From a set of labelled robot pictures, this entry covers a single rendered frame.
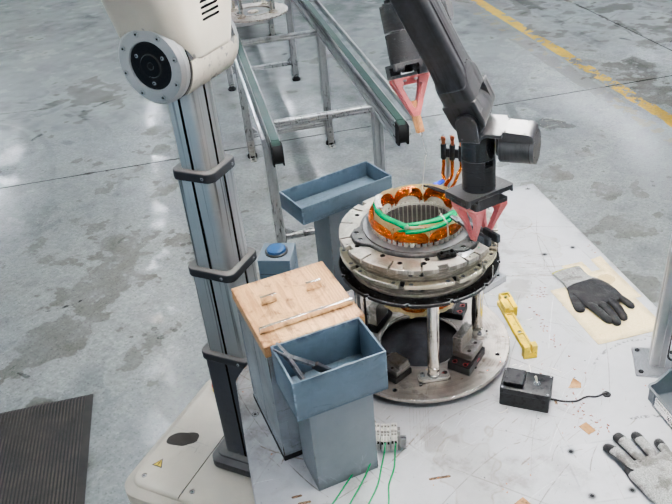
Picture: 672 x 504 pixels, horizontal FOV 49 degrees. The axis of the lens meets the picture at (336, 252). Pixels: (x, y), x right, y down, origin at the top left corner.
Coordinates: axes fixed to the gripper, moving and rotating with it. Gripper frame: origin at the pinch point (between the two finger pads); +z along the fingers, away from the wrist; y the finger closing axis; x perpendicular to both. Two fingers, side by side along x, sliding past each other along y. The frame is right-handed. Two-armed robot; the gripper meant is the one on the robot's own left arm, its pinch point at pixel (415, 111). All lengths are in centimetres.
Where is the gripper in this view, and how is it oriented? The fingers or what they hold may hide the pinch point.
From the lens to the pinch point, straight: 141.5
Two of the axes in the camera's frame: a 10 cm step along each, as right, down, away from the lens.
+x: -9.7, 2.3, -0.3
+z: 2.1, 9.5, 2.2
